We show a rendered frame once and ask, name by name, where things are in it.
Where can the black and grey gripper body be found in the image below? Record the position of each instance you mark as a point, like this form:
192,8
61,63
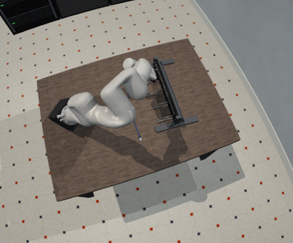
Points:
152,76

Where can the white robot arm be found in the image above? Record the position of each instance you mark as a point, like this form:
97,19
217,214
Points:
82,108

